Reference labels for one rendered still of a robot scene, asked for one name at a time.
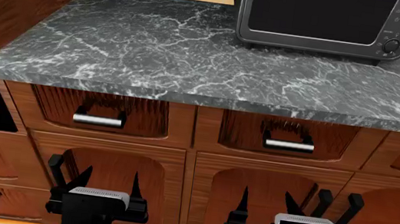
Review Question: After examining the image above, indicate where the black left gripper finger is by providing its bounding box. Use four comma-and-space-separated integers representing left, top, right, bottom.
71, 163, 94, 192
130, 171, 148, 199

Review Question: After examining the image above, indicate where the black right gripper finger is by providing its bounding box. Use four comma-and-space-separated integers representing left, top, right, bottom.
231, 184, 253, 216
282, 190, 309, 218

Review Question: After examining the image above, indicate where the black toaster oven knob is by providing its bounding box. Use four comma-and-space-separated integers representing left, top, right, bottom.
381, 36, 400, 55

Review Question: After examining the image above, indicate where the dark grey toaster oven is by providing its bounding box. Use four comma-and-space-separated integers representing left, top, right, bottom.
233, 0, 400, 70

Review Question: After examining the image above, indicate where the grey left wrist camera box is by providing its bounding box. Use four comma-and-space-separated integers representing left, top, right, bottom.
68, 185, 133, 212

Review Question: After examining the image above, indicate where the black cabinet door handle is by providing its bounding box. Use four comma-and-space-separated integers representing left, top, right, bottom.
334, 190, 366, 224
44, 152, 74, 189
309, 186, 335, 220

